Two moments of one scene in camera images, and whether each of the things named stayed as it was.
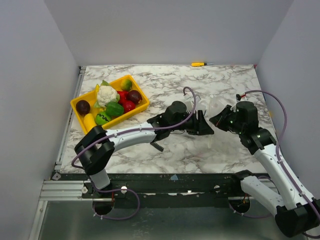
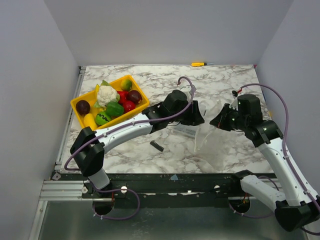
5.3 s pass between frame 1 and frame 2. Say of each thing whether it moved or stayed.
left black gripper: moved
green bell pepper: stayed
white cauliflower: stayed
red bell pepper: stayed
